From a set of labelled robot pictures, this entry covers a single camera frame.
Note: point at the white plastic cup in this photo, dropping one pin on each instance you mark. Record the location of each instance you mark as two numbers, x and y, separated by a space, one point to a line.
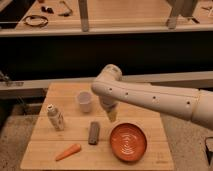
84 100

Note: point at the black device at edge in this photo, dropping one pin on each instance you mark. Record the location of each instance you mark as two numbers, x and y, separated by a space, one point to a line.
209 153

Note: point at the small dark object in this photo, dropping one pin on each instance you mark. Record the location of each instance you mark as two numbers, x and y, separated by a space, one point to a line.
47 10

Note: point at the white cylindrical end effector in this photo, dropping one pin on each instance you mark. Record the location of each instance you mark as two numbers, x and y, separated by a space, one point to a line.
109 105

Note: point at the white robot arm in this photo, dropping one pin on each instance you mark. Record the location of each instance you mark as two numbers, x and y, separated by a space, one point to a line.
189 104

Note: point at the metal clamp bracket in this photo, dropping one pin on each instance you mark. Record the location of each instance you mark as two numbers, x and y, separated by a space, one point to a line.
8 82

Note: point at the wooden board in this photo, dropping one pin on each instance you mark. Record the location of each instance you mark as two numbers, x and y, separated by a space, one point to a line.
84 144

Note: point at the grey metal post right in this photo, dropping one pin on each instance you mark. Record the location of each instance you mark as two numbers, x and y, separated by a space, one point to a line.
176 8

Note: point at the orange toy carrot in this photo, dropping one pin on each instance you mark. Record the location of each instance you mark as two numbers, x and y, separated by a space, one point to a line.
70 151

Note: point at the grey rectangular block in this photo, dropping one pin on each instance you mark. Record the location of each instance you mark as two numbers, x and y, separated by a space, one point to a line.
94 133

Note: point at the small white bottle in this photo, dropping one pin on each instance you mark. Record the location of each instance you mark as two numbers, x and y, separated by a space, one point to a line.
55 117

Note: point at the grey metal post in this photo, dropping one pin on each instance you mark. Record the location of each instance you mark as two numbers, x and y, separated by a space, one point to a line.
176 8
83 15

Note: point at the orange ridged plate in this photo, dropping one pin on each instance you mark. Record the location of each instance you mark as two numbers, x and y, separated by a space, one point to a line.
128 142

